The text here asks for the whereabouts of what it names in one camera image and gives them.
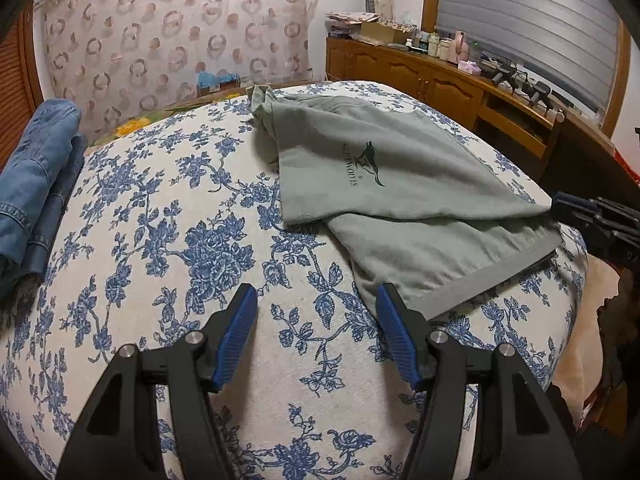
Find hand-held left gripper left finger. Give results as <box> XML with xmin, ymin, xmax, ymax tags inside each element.
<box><xmin>57</xmin><ymin>284</ymin><xmax>258</xmax><ymax>480</ymax></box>

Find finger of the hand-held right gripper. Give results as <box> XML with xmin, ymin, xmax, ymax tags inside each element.
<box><xmin>551</xmin><ymin>192</ymin><xmax>640</xmax><ymax>233</ymax></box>
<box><xmin>582</xmin><ymin>232</ymin><xmax>640</xmax><ymax>267</ymax></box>

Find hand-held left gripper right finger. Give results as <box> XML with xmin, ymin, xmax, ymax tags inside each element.
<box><xmin>376</xmin><ymin>284</ymin><xmax>583</xmax><ymax>480</ymax></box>

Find grey-green t-shirt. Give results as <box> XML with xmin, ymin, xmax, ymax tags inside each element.
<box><xmin>245</xmin><ymin>85</ymin><xmax>563</xmax><ymax>321</ymax></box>

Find person's dark clothing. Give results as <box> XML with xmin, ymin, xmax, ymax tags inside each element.
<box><xmin>597</xmin><ymin>270</ymin><xmax>640</xmax><ymax>441</ymax></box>

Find bed with blue floral sheet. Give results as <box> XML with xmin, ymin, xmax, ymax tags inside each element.
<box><xmin>0</xmin><ymin>80</ymin><xmax>591</xmax><ymax>480</ymax></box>

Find pink bottle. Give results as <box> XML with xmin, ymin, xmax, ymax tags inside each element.
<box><xmin>452</xmin><ymin>30</ymin><xmax>471</xmax><ymax>64</ymax></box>

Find group of small bottles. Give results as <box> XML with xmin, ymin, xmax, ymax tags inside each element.
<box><xmin>415</xmin><ymin>30</ymin><xmax>453</xmax><ymax>58</ymax></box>

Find wooden sideboard cabinet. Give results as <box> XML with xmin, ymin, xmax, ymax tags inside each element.
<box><xmin>325</xmin><ymin>35</ymin><xmax>616</xmax><ymax>181</ymax></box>

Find folded blue jeans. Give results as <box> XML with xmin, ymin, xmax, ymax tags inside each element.
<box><xmin>0</xmin><ymin>99</ymin><xmax>88</xmax><ymax>301</ymax></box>

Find cardboard box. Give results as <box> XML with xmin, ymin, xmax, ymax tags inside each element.
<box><xmin>360</xmin><ymin>20</ymin><xmax>416</xmax><ymax>46</ymax></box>

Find stack of papers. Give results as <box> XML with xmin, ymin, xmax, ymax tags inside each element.
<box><xmin>325</xmin><ymin>10</ymin><xmax>381</xmax><ymax>38</ymax></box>

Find circle-patterned pink curtain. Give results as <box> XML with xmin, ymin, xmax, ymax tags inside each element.
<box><xmin>35</xmin><ymin>0</ymin><xmax>321</xmax><ymax>141</ymax></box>

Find wooden louvered wardrobe door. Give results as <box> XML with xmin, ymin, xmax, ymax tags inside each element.
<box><xmin>0</xmin><ymin>5</ymin><xmax>46</xmax><ymax>171</ymax></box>

